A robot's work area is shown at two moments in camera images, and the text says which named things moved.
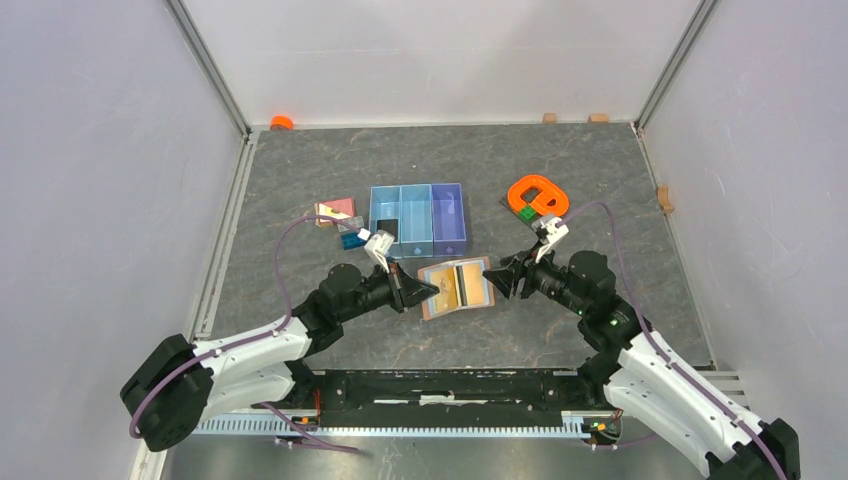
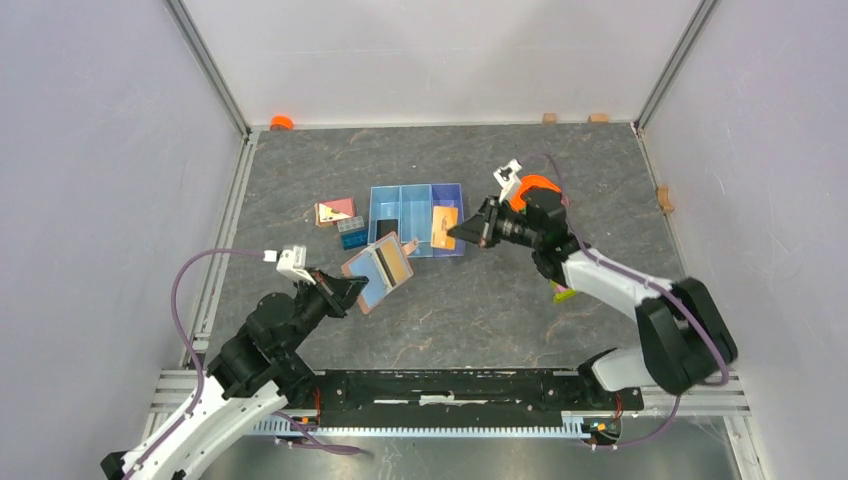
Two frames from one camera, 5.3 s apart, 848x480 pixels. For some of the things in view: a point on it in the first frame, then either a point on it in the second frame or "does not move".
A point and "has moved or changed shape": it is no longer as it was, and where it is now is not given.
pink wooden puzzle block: x=339 y=208 does not move
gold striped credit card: x=476 y=284 has moved or changed shape
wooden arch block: x=663 y=199 does not move
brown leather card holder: x=461 y=284 has moved or changed shape
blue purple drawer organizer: x=430 y=218 does not move
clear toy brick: x=357 y=221 does not move
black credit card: x=390 y=226 does not move
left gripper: x=405 y=290 -> x=344 y=291
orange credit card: x=447 y=297 -> x=443 y=218
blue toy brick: x=351 y=239 does not move
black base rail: x=446 y=390 does not move
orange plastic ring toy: x=552 y=200 does not move
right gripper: x=505 y=279 -> x=481 y=228
